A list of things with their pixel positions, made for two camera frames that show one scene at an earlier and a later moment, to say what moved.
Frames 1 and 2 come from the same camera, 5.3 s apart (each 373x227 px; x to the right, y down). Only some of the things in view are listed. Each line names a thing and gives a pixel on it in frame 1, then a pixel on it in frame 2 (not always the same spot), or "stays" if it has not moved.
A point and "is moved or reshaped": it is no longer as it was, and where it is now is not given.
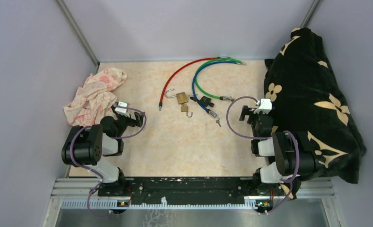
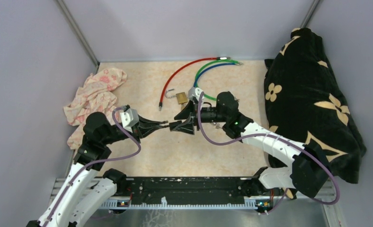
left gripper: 138,121 → 145,126
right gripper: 247,111 → 188,126
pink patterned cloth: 94,99 stays
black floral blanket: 306,98 stays
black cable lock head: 204,100 is moved or reshaped
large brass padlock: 182,97 stays
